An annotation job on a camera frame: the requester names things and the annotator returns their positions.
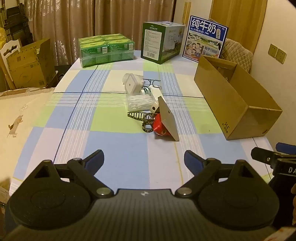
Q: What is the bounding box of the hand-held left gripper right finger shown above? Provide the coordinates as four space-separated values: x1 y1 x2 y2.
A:
174 150 264 199

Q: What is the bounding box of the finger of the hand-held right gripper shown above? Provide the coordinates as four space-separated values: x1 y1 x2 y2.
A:
276 142 296 154
251 147 281 168

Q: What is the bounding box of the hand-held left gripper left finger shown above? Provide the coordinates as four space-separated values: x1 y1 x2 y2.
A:
25 149 114 199

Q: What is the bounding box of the clear floss pick box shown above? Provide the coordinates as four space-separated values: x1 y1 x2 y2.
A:
126 94 156 112

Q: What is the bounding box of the white square night light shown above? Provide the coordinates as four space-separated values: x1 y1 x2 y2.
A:
125 74 145 95

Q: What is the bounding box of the metal wire holder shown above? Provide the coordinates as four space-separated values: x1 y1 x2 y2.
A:
142 78 162 90

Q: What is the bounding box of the blue green checked tablecloth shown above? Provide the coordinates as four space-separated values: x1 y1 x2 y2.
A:
9 50 275 202

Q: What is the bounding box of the red round toy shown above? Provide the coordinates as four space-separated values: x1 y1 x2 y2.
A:
153 113 173 137

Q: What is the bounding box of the grey cardboard sheet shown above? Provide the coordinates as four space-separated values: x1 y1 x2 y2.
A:
158 96 180 142

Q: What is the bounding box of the beige embroidered cloth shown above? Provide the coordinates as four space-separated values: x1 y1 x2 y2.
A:
0 87 56 186

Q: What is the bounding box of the clear plastic case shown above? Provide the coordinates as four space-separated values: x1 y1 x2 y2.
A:
122 73 139 84

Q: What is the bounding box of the quilted beige chair back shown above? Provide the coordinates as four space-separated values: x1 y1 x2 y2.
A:
221 38 253 73

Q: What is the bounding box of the green tissue box pack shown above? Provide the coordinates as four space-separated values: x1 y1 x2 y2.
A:
78 34 136 68

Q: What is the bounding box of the printed brown cardboard box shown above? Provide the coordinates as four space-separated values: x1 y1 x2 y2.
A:
6 38 57 88

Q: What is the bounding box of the blue illustrated milk carton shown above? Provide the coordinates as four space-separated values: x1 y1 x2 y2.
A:
182 15 229 63

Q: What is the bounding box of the green white carton box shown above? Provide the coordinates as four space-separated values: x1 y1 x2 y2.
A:
141 21 186 65

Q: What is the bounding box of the golden curtain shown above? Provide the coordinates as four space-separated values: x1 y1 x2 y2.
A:
209 0 267 54

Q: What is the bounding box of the white carved chair back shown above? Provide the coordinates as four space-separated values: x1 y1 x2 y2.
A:
0 39 22 91

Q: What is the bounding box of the brown patterned curtain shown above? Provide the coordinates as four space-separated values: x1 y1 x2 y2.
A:
23 0 176 67

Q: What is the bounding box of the yellow plastic bag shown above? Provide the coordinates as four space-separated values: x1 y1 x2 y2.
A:
0 28 7 50

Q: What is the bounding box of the wooden wall strip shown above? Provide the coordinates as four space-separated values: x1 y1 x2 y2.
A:
184 2 192 26

